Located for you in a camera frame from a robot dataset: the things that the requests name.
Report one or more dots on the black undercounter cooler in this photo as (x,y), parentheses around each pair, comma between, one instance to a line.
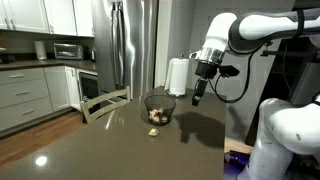
(89,86)

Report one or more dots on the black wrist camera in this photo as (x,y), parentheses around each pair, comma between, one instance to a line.
(230,70)

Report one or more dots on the small hamburger toy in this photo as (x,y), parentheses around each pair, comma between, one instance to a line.
(153,132)

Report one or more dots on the dark countertop appliance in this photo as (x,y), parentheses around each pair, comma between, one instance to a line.
(6,59)

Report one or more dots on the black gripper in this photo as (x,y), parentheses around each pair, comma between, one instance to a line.
(206,70)

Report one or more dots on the black clamp stand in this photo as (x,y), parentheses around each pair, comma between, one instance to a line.
(273,52)

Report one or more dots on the brown toy food pieces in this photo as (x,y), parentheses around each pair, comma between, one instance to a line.
(156,115)

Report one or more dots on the white paper towel roll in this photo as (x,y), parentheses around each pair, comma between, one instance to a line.
(178,76)

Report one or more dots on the light wooden board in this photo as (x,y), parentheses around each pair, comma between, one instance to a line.
(236,145)

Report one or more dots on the grey base cabinets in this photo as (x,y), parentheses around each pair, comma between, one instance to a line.
(26,93)

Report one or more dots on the white wall cabinets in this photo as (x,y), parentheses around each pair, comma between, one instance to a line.
(30,15)

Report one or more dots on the small white roll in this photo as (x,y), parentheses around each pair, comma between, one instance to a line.
(40,50)

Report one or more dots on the dark kitchen countertop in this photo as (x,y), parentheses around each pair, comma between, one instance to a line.
(40,63)

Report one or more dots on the light wooden chair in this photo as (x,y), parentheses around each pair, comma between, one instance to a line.
(100,98)

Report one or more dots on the silver toaster oven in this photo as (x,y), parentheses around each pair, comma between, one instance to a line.
(68,51)

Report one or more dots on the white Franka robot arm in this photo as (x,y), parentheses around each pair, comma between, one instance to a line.
(266,26)

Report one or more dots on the stainless steel refrigerator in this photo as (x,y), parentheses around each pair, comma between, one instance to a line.
(140,50)

